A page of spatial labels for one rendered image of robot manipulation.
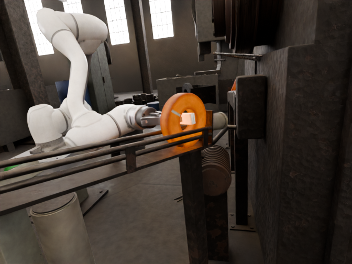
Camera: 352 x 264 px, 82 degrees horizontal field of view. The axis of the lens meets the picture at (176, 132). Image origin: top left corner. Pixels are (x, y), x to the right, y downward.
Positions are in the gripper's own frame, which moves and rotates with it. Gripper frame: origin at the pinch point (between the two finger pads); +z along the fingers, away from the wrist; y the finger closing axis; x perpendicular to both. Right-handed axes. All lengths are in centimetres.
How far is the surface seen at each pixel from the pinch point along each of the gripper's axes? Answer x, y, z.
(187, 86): 7, -73, -69
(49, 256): -32, 38, -23
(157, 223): -67, -14, -50
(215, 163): -18.1, -11.0, 0.0
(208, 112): 0.0, -7.8, 2.6
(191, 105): 3.5, -1.6, 2.1
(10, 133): -19, 29, -323
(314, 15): 19.9, -20.7, 26.3
